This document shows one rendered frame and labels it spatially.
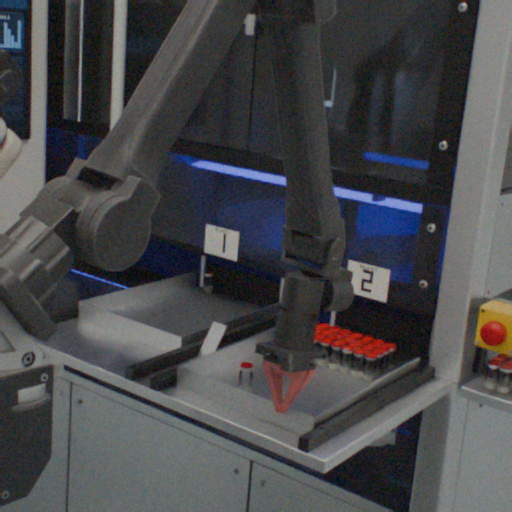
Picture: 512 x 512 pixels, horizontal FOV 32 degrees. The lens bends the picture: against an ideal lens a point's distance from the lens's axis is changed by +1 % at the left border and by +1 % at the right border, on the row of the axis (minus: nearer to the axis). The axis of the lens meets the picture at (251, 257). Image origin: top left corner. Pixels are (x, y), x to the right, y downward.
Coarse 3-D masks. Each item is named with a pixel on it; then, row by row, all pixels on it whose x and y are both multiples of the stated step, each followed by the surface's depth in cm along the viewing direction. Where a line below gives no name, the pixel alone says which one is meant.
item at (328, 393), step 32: (224, 352) 149; (192, 384) 139; (224, 384) 135; (256, 384) 143; (288, 384) 145; (320, 384) 146; (352, 384) 147; (384, 384) 143; (256, 416) 132; (288, 416) 128; (320, 416) 127
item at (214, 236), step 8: (208, 232) 179; (216, 232) 178; (224, 232) 176; (232, 232) 175; (208, 240) 179; (216, 240) 178; (232, 240) 176; (208, 248) 180; (216, 248) 178; (232, 248) 176; (224, 256) 177; (232, 256) 176
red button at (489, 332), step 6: (486, 324) 142; (492, 324) 142; (498, 324) 142; (480, 330) 143; (486, 330) 142; (492, 330) 142; (498, 330) 141; (504, 330) 142; (480, 336) 143; (486, 336) 142; (492, 336) 142; (498, 336) 141; (504, 336) 142; (486, 342) 143; (492, 342) 142; (498, 342) 142
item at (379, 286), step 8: (352, 264) 159; (360, 264) 158; (360, 272) 159; (376, 272) 157; (384, 272) 156; (352, 280) 160; (360, 280) 159; (376, 280) 157; (384, 280) 156; (368, 288) 158; (376, 288) 157; (384, 288) 156; (368, 296) 158; (376, 296) 157; (384, 296) 156
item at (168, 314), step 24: (144, 288) 181; (168, 288) 187; (192, 288) 192; (96, 312) 165; (120, 312) 173; (144, 312) 174; (168, 312) 175; (192, 312) 176; (216, 312) 177; (240, 312) 179; (264, 312) 172; (144, 336) 158; (168, 336) 154; (192, 336) 155
